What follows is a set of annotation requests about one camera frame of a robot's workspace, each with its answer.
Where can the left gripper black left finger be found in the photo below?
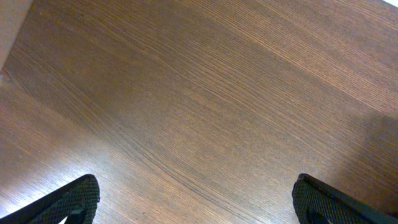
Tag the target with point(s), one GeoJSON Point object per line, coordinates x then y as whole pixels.
{"type": "Point", "coordinates": [75, 202]}

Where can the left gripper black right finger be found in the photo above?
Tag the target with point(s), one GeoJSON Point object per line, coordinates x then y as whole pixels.
{"type": "Point", "coordinates": [317, 202]}

